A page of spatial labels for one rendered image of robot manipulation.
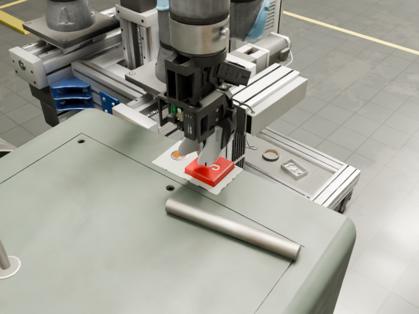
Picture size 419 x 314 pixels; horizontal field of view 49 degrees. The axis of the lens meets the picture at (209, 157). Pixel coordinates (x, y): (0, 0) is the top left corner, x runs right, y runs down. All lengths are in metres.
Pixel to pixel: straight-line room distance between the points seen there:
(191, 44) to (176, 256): 0.28
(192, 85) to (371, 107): 2.86
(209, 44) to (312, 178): 1.84
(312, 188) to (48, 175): 1.69
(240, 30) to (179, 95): 0.51
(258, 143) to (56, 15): 1.41
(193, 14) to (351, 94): 3.01
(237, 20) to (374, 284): 1.52
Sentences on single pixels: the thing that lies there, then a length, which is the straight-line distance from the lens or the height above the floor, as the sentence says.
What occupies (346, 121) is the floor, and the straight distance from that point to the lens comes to 3.21.
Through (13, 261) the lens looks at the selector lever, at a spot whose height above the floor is 1.26.
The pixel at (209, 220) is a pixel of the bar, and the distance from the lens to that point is 0.64.
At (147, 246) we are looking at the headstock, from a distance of 0.64.
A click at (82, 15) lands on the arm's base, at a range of 1.51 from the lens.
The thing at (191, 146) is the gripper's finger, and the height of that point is 1.31.
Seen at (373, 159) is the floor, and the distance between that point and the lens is 2.92.
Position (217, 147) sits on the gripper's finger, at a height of 1.32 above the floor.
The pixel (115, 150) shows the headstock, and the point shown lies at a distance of 0.81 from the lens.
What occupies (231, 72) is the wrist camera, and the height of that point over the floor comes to 1.43.
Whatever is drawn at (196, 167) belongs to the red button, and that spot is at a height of 1.27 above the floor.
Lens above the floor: 1.75
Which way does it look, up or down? 39 degrees down
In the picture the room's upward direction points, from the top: straight up
